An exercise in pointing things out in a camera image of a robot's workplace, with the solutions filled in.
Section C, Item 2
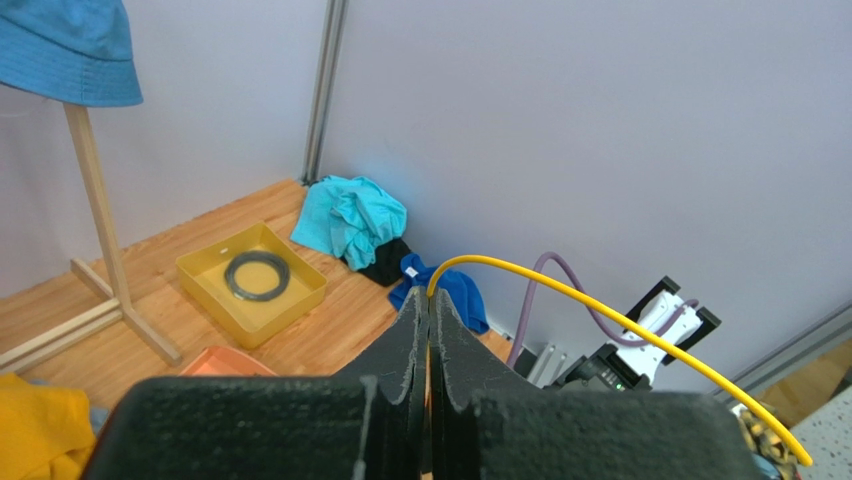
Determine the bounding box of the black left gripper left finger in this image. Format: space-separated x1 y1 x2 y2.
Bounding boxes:
83 287 428 479

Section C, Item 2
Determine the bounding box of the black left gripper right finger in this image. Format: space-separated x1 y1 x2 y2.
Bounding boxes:
429 291 759 479

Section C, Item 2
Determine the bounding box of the yellow cable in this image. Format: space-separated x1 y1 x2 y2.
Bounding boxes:
425 254 815 468

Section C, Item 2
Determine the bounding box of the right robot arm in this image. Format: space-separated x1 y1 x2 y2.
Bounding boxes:
521 276 721 392

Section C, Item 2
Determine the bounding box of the dark blue towel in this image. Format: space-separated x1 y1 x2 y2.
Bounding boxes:
388 253 490 335

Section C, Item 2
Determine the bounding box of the black cloth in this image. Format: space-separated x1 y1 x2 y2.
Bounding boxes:
357 238 411 287

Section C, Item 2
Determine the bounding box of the pink plastic tray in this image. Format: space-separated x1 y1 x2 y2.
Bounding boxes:
180 346 276 377

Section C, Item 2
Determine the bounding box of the yellow plastic tray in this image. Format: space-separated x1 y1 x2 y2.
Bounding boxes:
176 223 328 349

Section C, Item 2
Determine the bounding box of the cyan cloth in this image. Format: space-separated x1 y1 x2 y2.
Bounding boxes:
290 176 408 271

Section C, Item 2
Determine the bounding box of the wooden hat stand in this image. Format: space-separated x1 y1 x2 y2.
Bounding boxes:
1 103 182 374

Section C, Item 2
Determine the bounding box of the yellow shirt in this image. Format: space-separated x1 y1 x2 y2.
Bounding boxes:
1 373 96 479

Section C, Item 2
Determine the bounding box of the blue bucket hat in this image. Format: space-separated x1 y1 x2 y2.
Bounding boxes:
1 0 143 108

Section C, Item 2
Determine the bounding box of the black coiled cable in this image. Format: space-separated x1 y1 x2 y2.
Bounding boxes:
224 250 292 303

